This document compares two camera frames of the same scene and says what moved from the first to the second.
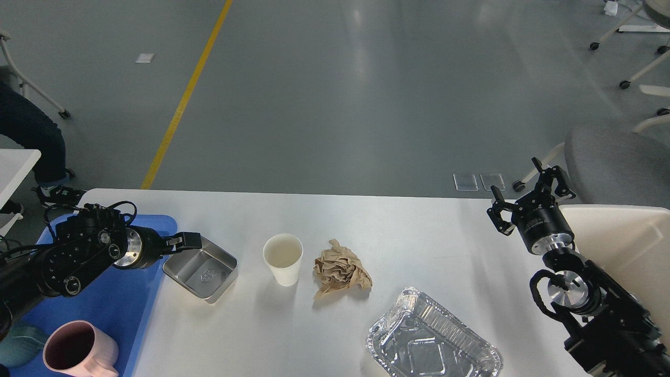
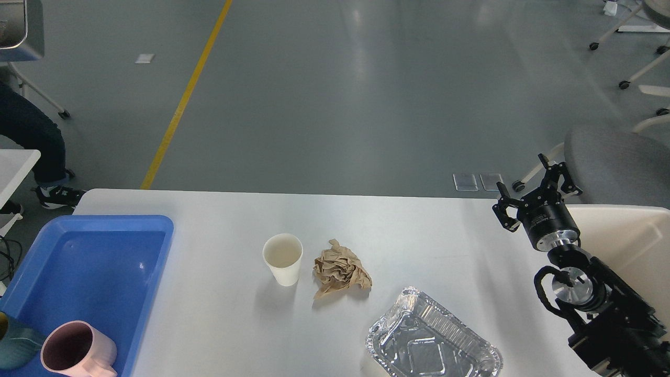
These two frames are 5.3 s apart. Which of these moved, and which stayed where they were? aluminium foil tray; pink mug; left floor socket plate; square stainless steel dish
Moved: square stainless steel dish
Stayed: left floor socket plate; aluminium foil tray; pink mug
